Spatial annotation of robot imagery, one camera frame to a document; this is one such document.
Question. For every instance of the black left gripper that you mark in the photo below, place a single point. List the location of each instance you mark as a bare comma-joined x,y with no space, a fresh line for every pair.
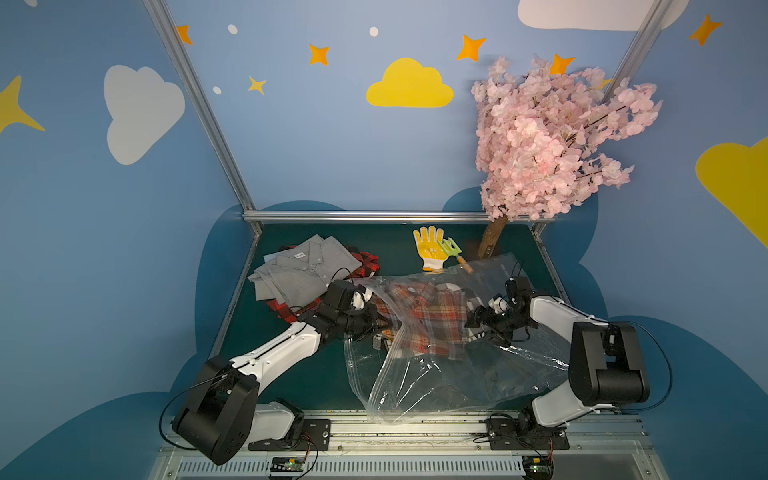
365,318

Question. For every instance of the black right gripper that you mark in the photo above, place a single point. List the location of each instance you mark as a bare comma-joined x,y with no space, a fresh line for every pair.
485,317

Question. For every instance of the red tan plaid shirt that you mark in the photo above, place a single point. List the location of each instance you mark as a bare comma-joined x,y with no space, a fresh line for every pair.
433,316

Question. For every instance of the clear plastic vacuum bag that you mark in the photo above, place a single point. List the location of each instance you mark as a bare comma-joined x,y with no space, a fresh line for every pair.
395,385

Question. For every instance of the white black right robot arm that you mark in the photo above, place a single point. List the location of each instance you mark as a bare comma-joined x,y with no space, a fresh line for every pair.
606,367

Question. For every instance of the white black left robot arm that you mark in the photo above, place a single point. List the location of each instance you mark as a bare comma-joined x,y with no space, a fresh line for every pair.
220,413

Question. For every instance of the grey white checked shirt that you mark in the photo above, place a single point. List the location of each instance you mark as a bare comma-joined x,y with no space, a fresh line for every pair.
477,300

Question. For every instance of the green toy garden rake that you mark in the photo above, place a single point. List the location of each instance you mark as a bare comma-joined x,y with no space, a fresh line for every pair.
451,248

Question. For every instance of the yellow dotted work glove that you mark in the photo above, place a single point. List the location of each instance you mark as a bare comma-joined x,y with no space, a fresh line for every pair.
428,241

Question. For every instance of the right green circuit board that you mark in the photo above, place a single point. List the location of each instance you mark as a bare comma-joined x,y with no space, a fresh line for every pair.
537,468

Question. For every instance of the green circuit board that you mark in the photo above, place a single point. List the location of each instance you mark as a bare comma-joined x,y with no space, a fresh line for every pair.
537,468
287,465

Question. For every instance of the left green circuit board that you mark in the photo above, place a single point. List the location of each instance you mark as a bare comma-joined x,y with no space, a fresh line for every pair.
287,465

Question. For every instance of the pink cherry blossom tree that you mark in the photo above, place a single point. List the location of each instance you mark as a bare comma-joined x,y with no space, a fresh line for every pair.
539,136

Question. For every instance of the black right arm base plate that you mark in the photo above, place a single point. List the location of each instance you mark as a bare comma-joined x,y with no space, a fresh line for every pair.
506,434

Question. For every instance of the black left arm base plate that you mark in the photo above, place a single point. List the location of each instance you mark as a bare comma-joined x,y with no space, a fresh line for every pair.
304,433

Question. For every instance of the aluminium back frame rail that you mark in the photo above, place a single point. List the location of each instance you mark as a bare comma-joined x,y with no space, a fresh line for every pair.
386,217

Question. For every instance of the aluminium front rail platform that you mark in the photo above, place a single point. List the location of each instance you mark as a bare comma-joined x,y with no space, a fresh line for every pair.
449,446

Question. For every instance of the right aluminium corner post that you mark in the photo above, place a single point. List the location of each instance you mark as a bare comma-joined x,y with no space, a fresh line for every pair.
645,19

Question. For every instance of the aluminium corner post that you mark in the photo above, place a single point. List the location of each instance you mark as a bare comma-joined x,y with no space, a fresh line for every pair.
645,19
165,26

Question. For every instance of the left aluminium corner post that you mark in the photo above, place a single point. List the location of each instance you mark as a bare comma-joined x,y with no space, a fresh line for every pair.
165,26

